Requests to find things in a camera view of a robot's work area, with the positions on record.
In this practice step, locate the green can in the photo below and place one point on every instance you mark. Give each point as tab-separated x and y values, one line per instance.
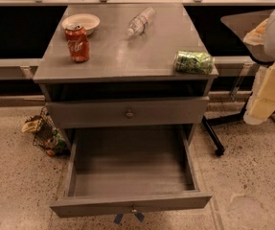
189	62

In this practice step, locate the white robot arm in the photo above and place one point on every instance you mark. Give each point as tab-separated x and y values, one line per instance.
269	37

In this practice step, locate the black side table with stand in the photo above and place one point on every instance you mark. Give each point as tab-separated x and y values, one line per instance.
241	25

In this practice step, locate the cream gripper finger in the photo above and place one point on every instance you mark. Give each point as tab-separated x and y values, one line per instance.
261	105
256	36

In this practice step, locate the wire basket with snacks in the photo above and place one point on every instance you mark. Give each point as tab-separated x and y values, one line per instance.
47	137

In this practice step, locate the red cola can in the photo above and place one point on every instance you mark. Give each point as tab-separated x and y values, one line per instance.
77	42

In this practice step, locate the clear plastic water bottle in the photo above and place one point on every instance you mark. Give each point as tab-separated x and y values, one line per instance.
140	22

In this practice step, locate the snack packet on floor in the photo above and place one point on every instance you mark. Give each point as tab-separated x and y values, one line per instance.
33	124

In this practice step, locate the closed grey upper drawer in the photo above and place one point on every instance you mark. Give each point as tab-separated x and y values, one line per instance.
126	112

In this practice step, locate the grey wooden cabinet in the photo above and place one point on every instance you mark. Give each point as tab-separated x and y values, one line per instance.
122	67

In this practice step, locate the open grey lower drawer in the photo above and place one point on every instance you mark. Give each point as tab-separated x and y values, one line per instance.
129	170

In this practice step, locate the white paper bowl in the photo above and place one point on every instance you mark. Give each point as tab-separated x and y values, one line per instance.
89	21

